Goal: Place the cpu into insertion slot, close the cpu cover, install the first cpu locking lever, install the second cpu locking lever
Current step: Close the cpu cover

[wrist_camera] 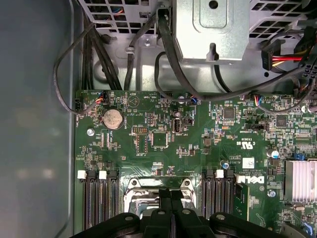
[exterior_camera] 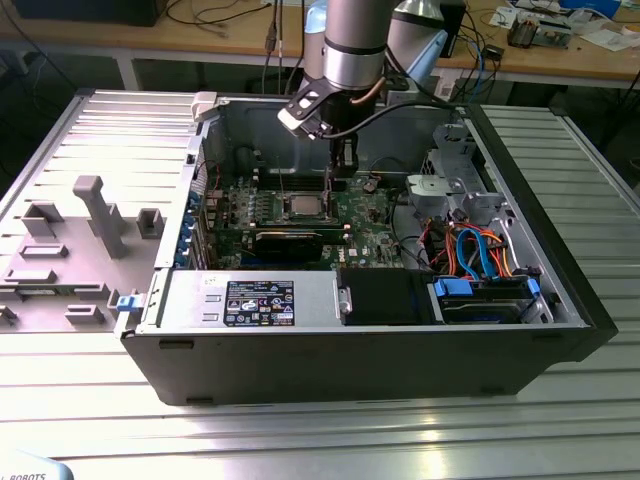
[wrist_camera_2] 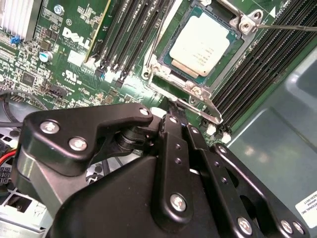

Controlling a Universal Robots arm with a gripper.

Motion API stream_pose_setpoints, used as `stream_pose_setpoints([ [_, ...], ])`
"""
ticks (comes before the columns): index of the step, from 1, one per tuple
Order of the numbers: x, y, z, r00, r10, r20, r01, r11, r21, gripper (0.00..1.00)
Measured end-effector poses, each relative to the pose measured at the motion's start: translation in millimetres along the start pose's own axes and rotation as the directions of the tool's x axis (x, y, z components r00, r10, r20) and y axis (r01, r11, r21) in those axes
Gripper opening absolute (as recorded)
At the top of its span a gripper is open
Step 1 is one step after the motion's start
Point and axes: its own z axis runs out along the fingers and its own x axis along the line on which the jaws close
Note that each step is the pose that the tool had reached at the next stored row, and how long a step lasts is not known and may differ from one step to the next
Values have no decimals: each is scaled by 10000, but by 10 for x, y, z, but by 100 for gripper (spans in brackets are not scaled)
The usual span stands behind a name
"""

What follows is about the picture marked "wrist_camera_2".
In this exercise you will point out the CPU with silver lid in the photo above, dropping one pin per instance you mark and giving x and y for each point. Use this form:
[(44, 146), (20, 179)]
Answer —
[(200, 42)]

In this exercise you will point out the thin metal locking lever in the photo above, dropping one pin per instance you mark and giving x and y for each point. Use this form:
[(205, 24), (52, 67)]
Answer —
[(287, 27), (158, 37)]

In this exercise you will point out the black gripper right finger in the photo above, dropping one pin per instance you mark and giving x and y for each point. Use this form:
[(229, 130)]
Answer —
[(223, 188)]

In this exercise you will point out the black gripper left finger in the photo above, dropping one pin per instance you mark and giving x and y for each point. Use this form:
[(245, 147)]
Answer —
[(62, 129)]

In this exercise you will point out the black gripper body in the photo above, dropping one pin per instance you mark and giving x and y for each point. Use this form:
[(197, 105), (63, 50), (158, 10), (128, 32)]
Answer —
[(111, 203)]

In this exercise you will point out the silver socket cover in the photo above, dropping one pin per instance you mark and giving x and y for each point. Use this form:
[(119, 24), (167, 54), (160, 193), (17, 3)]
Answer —
[(213, 112)]

